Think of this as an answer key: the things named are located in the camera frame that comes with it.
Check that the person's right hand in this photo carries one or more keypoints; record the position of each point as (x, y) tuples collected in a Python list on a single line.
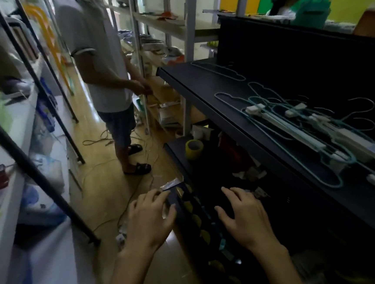
[(250, 223)]

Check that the person's left hand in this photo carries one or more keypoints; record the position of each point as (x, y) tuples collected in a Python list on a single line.
[(145, 225)]

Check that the pile of mixed hangers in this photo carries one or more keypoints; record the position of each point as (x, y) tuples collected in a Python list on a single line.
[(361, 144)]

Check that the yellow tape roll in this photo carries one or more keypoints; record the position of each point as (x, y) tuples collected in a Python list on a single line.
[(188, 153)]

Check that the black back panel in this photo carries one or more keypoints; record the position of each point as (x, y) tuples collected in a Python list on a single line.
[(298, 58)]

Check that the yellow plastic stool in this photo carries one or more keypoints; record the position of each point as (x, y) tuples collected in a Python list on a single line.
[(50, 37)]

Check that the white metal shelf rack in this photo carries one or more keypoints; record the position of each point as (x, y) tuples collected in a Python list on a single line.
[(191, 15)]

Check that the dark-post storage rack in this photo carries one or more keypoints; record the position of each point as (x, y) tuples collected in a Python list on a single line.
[(29, 167)]

